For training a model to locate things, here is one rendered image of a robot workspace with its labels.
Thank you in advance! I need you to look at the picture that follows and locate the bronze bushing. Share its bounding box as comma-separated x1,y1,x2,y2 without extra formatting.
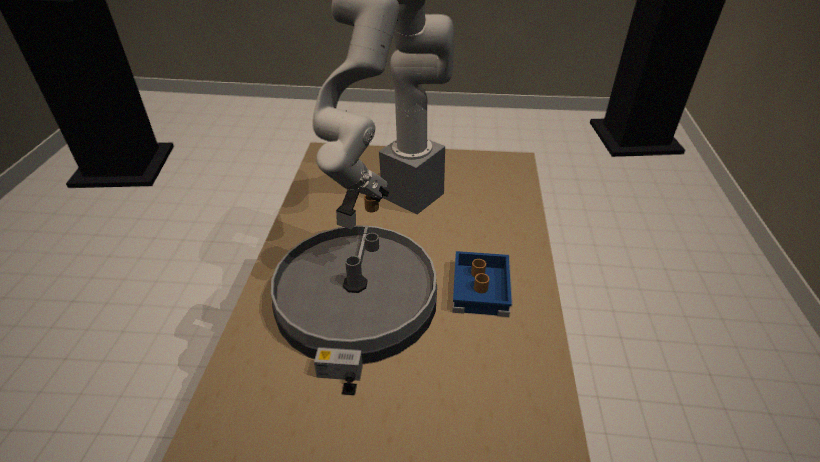
364,195,379,212
471,259,486,277
474,273,489,293

